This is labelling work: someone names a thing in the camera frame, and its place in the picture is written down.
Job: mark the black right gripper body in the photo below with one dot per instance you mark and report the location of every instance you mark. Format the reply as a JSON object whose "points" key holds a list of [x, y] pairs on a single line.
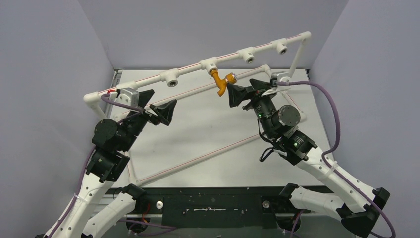
{"points": [[255, 96]]}

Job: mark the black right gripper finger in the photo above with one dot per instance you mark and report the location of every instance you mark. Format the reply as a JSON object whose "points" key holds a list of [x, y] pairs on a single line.
{"points": [[237, 94], [258, 85]]}

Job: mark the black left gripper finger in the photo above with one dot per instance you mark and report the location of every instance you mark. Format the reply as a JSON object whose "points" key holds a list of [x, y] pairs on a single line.
{"points": [[144, 97], [164, 112]]}

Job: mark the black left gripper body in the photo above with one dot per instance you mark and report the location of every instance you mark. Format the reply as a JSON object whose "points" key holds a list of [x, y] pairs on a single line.
{"points": [[135, 123]]}

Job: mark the yellow plastic water faucet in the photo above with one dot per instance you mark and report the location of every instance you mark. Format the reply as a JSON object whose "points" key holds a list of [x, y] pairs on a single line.
{"points": [[222, 83]]}

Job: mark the white PVC pipe frame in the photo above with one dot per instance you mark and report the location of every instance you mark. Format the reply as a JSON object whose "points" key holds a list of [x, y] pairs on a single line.
{"points": [[208, 144]]}

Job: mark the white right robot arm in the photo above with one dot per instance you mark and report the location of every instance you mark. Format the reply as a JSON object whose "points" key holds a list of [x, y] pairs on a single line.
{"points": [[356, 205]]}

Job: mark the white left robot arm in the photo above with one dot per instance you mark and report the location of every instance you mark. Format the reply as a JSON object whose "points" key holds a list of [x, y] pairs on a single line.
{"points": [[104, 165]]}

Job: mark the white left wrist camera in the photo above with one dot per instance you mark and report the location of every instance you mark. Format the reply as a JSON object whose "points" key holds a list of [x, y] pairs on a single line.
{"points": [[125, 97]]}

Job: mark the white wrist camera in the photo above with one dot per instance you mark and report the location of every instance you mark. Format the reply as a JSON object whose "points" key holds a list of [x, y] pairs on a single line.
{"points": [[125, 97], [281, 76]]}

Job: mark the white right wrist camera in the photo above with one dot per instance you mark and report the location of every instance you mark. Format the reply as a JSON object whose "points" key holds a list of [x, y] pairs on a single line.
{"points": [[281, 76]]}

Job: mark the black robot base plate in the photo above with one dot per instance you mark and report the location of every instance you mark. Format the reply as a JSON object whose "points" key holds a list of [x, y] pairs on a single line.
{"points": [[216, 207]]}

